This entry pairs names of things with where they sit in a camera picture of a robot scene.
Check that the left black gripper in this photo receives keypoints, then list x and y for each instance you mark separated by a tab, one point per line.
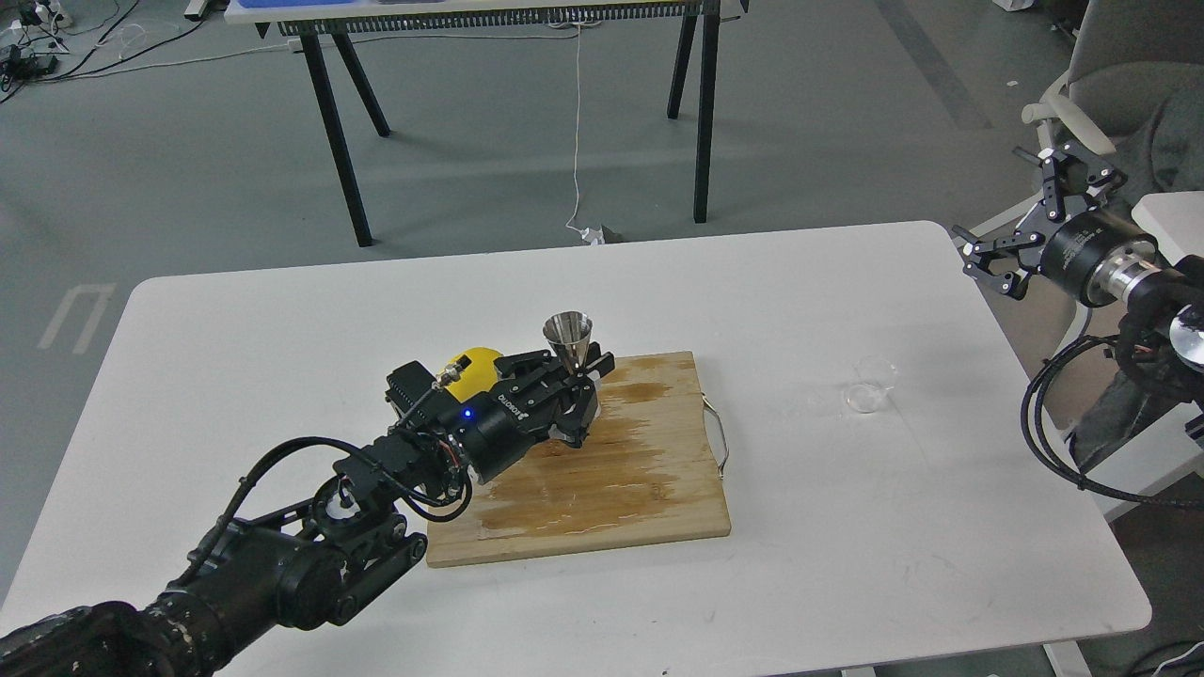
498	427

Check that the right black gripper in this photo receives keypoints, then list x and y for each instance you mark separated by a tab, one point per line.
1087	247

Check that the steel double jigger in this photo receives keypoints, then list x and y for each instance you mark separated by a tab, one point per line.
568	334

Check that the small clear glass cup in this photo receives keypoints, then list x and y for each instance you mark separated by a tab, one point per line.
875	381

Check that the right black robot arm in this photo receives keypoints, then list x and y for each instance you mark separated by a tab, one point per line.
1152	372

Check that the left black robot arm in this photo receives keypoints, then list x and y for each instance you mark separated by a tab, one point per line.
324	559

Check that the yellow lemon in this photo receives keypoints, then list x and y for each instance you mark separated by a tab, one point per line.
471	372

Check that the wooden cutting board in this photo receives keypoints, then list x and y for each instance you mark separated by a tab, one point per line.
645	475

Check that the person in grey jacket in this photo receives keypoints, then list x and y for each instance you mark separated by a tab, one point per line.
1164	155

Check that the black-legged background table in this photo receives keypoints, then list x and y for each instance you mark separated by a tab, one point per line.
511	70

